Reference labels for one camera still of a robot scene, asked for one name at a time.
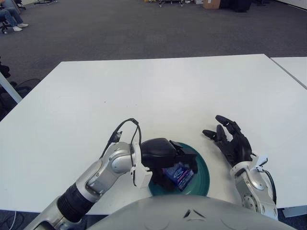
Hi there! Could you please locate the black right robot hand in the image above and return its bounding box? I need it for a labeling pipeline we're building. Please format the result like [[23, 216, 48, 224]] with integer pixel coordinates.
[[202, 115, 254, 167]]

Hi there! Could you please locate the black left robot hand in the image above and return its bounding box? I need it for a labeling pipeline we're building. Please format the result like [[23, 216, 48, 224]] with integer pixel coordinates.
[[140, 138, 199, 192]]

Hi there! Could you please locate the blue purple gum pack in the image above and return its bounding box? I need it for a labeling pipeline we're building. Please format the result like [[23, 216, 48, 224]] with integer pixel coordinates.
[[162, 162, 195, 192]]

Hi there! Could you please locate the green ridged plate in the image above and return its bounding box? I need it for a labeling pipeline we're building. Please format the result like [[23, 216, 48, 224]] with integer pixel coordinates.
[[147, 142, 211, 197]]

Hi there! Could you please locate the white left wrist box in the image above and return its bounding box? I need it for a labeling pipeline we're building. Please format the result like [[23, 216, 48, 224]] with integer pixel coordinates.
[[130, 143, 153, 189]]

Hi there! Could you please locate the grey robot torso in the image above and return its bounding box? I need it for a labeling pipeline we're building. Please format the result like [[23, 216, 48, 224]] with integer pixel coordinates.
[[86, 194, 292, 230]]

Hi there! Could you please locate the black cabinet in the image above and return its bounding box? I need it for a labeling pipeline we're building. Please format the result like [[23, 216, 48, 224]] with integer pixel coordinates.
[[234, 0, 252, 12]]

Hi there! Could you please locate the brown cardboard box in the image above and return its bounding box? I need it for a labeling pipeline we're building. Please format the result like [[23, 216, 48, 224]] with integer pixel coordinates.
[[202, 0, 221, 9]]

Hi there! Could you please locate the wheeled metal cart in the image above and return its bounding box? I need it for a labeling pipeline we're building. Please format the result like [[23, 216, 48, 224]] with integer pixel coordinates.
[[157, 0, 185, 7]]

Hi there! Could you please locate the white table leg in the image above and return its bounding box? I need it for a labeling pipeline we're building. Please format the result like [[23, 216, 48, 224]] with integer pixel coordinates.
[[0, 71, 23, 104]]

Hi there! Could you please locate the black swivel chair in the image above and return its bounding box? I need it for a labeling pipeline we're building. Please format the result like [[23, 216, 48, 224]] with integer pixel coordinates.
[[0, 18, 12, 34]]

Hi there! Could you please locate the seated person in jeans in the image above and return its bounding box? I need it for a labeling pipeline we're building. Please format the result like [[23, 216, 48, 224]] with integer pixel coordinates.
[[0, 0, 29, 32]]

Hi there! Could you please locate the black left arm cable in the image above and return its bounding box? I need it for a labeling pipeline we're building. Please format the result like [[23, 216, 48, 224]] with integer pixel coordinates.
[[99, 118, 142, 159]]

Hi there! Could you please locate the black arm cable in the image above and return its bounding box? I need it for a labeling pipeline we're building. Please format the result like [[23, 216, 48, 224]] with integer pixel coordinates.
[[260, 169, 277, 207], [99, 118, 142, 159]]

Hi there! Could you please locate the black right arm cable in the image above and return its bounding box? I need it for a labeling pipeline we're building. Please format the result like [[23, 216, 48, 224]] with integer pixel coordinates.
[[260, 169, 277, 207]]

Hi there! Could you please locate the grey table frame beam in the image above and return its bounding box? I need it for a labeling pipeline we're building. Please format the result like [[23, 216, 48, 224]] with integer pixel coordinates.
[[283, 206, 307, 218]]

